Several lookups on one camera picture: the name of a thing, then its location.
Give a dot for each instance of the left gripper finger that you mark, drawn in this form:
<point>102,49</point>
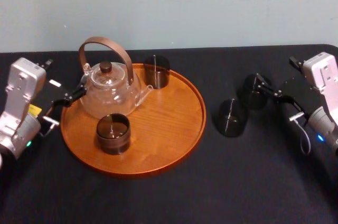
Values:
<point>45,64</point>
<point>75,94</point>

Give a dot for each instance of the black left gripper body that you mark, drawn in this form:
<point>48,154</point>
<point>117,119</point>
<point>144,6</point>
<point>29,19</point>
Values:
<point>54,93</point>

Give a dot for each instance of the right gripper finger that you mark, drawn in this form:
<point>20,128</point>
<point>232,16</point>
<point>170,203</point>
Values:
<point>295,62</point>
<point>268,85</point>

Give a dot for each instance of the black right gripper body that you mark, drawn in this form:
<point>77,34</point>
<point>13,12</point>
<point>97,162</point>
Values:
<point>301,93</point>

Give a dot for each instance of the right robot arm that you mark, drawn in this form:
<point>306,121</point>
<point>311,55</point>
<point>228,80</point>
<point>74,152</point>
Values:
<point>323,94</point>

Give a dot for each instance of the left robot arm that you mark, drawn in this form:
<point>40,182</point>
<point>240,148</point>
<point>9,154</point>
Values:
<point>18,97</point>

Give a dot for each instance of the round wooden tray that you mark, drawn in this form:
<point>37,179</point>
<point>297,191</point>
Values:
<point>169,129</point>

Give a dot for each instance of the smoked glass cup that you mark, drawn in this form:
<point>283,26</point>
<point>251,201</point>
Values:
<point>113,139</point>
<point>251,94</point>
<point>232,121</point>
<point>157,76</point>

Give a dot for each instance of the glass teapot lid brown knob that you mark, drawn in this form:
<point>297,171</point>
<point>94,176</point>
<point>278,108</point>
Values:
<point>105,67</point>

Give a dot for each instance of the black table cloth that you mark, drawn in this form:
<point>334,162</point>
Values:
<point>169,197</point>

